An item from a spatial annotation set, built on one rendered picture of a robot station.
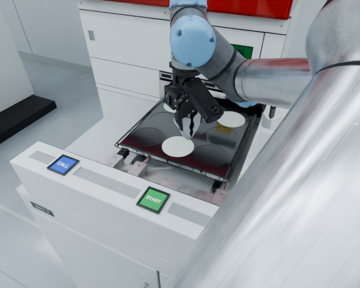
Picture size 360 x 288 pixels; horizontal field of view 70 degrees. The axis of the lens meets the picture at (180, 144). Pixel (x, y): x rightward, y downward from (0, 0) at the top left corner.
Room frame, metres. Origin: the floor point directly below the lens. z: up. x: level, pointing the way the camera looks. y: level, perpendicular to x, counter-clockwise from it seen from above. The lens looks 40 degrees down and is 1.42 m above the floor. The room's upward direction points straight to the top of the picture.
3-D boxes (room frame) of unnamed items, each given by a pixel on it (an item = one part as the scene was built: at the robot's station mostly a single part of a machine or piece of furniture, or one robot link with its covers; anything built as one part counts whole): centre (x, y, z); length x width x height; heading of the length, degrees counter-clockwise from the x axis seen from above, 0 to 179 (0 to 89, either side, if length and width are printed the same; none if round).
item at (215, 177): (0.54, 0.04, 0.90); 0.38 x 0.01 x 0.01; 65
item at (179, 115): (0.55, -0.01, 1.05); 0.05 x 0.02 x 0.09; 124
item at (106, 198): (0.40, 0.17, 0.89); 0.55 x 0.09 x 0.14; 65
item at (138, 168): (0.49, 0.13, 0.89); 0.08 x 0.03 x 0.03; 155
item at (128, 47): (0.99, 0.04, 1.02); 0.82 x 0.03 x 0.40; 65
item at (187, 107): (0.58, -0.01, 1.11); 0.09 x 0.08 x 0.12; 34
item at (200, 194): (0.46, 0.06, 0.87); 0.36 x 0.08 x 0.03; 65
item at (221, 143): (0.71, -0.04, 0.90); 0.34 x 0.34 x 0.01; 65
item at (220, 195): (0.39, -0.09, 0.89); 0.08 x 0.03 x 0.03; 155
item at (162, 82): (0.90, -0.11, 0.89); 0.44 x 0.02 x 0.10; 65
